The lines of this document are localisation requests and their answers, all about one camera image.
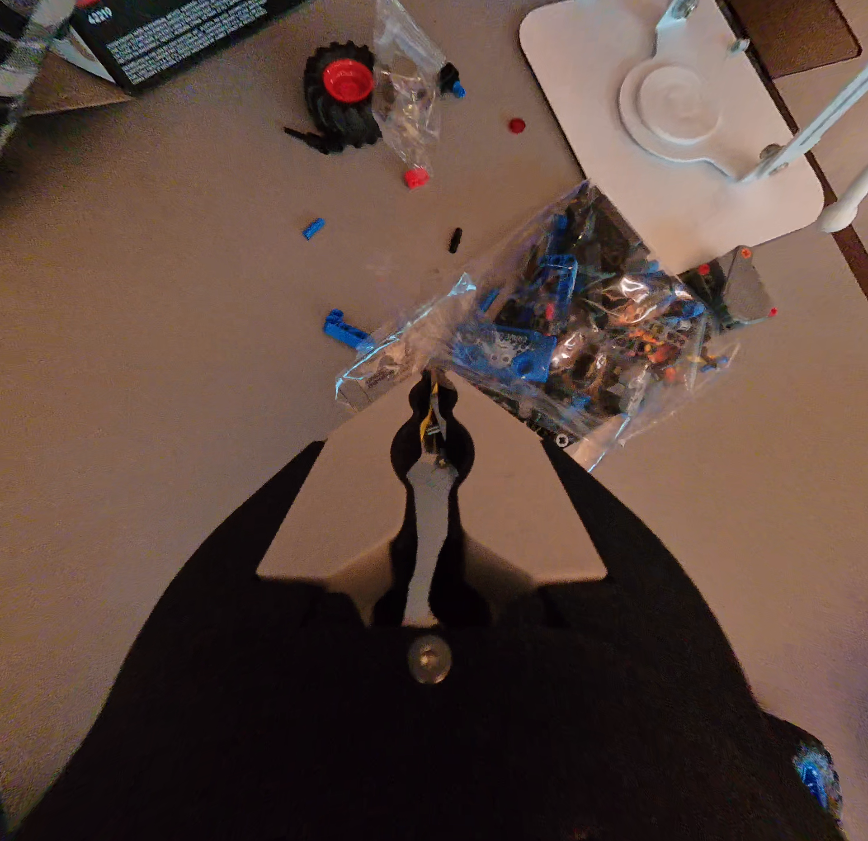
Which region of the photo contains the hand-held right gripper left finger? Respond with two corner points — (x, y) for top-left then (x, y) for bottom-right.
(256, 372), (428, 628)

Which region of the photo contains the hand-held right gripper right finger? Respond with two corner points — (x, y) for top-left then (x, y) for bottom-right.
(434, 372), (608, 626)

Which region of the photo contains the clear bag of toy bricks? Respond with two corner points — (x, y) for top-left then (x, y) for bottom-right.
(334, 180), (745, 473)

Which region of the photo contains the person's left forearm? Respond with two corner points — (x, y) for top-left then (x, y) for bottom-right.
(0, 0), (85, 146)

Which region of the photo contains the grey desk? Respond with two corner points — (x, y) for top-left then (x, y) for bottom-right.
(600, 0), (868, 293)
(0, 0), (868, 841)

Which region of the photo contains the blue angled brick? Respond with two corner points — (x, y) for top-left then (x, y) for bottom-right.
(323, 308), (373, 349)

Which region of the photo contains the black tyre blue hub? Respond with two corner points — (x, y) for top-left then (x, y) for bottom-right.
(766, 715), (847, 822)

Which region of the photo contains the small clear bag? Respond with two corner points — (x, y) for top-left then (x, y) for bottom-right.
(372, 0), (448, 172)

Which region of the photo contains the black tyre red hub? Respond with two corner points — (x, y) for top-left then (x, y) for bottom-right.
(304, 41), (384, 153)

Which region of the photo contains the black toy set box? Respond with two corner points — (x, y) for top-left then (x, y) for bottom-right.
(71, 0), (357, 96)

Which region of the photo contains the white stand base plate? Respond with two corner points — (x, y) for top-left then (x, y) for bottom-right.
(519, 0), (826, 256)

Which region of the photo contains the white cable with tip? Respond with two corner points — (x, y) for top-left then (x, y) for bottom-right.
(817, 170), (868, 235)

